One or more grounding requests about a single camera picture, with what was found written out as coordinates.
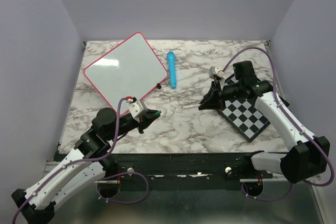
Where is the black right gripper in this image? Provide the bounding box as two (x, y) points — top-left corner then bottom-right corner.
(198, 79), (244, 110)

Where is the white green marker pen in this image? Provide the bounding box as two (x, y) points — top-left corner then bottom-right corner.
(182, 104), (199, 109)

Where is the pink framed whiteboard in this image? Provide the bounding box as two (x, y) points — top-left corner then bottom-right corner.
(83, 32), (168, 109)

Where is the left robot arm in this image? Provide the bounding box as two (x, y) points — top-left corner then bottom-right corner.
(12, 103), (161, 223)

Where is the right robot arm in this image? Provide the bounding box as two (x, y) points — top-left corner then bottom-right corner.
(198, 61), (330, 184)

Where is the black white chessboard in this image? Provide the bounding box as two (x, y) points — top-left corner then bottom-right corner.
(216, 74), (291, 142)

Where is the blue toy microphone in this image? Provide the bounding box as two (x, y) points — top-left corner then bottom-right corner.
(166, 51), (177, 89)

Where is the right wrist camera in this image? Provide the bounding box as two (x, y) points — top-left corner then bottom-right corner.
(208, 67), (225, 88)

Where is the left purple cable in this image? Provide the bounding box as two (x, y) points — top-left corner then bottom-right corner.
(12, 96), (150, 223)

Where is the purple cable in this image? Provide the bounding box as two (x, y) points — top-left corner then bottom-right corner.
(222, 47), (330, 200)
(12, 96), (150, 223)

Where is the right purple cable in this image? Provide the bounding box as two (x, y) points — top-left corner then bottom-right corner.
(222, 47), (330, 200)

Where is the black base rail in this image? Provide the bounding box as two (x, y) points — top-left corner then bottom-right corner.
(97, 153), (277, 194)

